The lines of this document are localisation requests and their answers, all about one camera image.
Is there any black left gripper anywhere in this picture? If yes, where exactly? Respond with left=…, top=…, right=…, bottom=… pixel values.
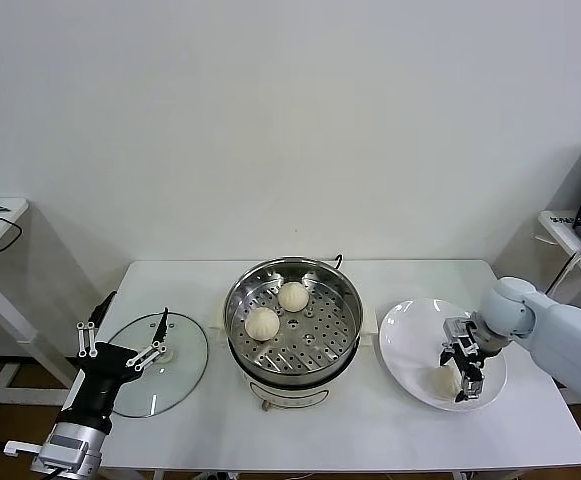
left=61, top=290, right=171, bottom=427

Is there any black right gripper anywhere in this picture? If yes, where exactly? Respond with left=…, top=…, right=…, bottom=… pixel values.
left=438, top=338, right=490, bottom=405

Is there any white steamed baozi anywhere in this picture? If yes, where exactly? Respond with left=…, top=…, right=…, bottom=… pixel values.
left=244, top=307, right=281, bottom=342
left=276, top=280, right=309, bottom=312
left=427, top=365, right=464, bottom=400

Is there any glass pot lid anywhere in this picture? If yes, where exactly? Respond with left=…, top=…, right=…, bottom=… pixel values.
left=100, top=312, right=209, bottom=419

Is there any steel perforated steamer basket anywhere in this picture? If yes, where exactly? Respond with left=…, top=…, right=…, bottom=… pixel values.
left=222, top=256, right=364, bottom=374

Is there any white round plate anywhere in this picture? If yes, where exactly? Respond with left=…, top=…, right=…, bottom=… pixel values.
left=378, top=298, right=509, bottom=412

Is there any white side table with laptop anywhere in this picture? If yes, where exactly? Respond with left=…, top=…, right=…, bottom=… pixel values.
left=537, top=209, right=581, bottom=436

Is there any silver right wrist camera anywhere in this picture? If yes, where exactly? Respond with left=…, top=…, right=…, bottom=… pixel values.
left=442, top=316, right=475, bottom=347

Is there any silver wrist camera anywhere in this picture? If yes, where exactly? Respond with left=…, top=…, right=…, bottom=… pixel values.
left=442, top=316, right=475, bottom=347
left=3, top=432, right=91, bottom=469

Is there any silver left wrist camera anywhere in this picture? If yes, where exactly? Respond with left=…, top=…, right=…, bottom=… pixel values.
left=3, top=432, right=91, bottom=469

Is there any black power adapter cable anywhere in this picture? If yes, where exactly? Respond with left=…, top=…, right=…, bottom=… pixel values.
left=547, top=249, right=581, bottom=296

